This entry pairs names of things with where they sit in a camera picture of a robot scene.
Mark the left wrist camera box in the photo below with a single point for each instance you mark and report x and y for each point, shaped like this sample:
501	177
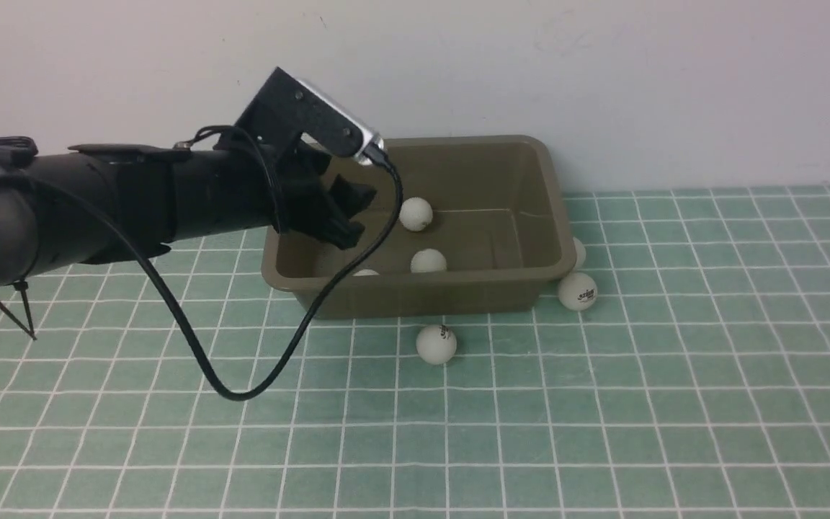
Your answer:
286	108

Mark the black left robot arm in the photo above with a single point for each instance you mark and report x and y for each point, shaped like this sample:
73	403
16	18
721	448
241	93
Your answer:
158	196

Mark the white ping-pong ball logo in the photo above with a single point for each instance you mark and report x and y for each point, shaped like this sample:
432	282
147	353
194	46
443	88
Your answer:
436	344

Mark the white DHS ping-pong ball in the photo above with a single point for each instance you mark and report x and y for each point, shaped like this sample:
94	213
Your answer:
577	291

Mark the brown plastic bin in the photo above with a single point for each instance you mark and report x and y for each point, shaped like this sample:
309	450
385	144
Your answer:
499	219

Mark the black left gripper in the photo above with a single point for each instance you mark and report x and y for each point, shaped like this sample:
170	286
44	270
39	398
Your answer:
305	208

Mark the green checkered tablecloth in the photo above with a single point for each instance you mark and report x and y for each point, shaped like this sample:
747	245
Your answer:
697	386

